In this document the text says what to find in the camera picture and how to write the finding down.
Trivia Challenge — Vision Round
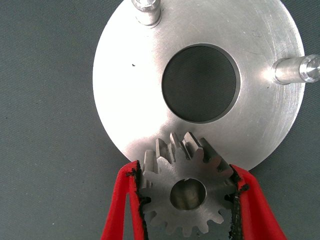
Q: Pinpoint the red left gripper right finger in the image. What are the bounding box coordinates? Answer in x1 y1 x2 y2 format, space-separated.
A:
224 163 288 240

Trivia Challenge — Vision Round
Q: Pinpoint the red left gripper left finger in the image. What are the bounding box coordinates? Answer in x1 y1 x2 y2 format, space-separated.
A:
99 159 151 240

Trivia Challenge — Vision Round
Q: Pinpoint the small steel planetary gear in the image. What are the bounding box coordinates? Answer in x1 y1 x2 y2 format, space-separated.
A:
138 131 237 238

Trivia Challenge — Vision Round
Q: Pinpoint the round metal carrier plate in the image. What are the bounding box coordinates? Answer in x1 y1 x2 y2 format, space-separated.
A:
92 0 320 173

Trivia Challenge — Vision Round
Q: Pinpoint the dark grey table cloth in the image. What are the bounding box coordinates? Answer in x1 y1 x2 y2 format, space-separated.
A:
0 0 320 240

